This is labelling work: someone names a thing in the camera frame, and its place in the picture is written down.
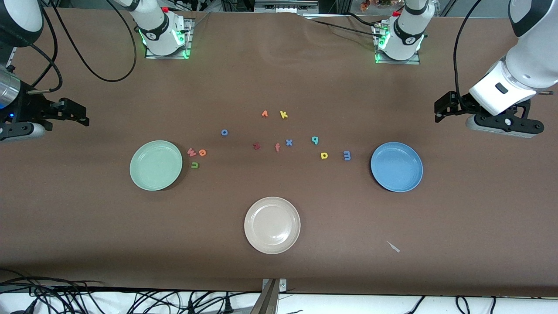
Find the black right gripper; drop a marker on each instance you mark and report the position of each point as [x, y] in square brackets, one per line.
[29, 107]

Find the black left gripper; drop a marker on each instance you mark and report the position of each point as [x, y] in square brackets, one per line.
[458, 103]

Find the blue letter m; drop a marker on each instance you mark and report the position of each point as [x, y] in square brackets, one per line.
[347, 155]

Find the pink letter w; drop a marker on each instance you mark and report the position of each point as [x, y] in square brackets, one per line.
[192, 152]

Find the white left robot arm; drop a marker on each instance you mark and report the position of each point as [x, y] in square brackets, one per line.
[532, 61]

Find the blue plate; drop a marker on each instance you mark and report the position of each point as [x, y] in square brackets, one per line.
[396, 167]

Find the green plate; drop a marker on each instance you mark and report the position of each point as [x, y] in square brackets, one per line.
[155, 165]

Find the orange flower decoration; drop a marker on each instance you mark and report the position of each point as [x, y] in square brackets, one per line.
[370, 4]

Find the white paper scrap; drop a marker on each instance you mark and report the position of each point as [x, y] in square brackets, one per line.
[393, 247]

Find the grey metal box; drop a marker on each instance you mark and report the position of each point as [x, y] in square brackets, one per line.
[285, 5]

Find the beige plate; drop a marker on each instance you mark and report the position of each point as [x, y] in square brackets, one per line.
[272, 225]

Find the grey metal bar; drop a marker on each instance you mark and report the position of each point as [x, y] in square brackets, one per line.
[266, 301]

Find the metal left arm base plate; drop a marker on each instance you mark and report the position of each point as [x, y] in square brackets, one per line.
[396, 62]

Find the aluminium frame profile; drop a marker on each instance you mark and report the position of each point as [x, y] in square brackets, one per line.
[11, 59]

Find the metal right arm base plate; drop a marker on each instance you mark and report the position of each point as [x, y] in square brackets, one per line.
[168, 56]

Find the metal table edge bracket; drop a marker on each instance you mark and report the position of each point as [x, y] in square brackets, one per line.
[282, 285]

